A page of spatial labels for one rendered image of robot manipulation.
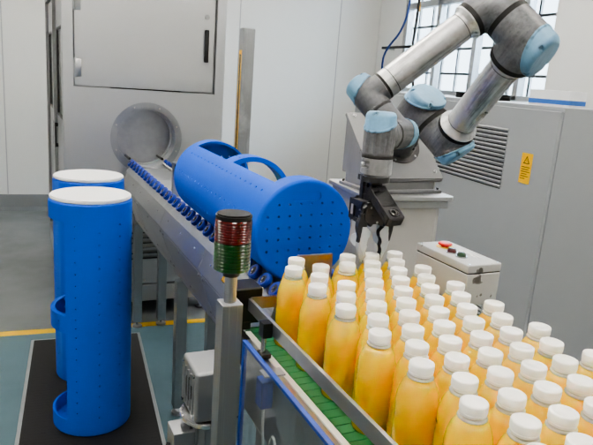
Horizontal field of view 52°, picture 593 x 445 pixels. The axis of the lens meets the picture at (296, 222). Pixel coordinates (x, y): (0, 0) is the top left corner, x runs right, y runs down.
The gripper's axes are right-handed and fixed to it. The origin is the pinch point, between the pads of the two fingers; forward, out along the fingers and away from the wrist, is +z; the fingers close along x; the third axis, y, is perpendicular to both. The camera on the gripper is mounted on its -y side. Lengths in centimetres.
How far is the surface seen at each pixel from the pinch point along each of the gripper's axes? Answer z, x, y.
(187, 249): 22, 24, 85
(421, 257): 0.6, -14.2, -1.3
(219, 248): -13, 49, -28
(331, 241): 1.0, 1.6, 18.2
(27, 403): 92, 78, 118
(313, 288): -0.9, 25.4, -19.0
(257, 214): -7.0, 23.2, 19.6
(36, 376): 92, 74, 139
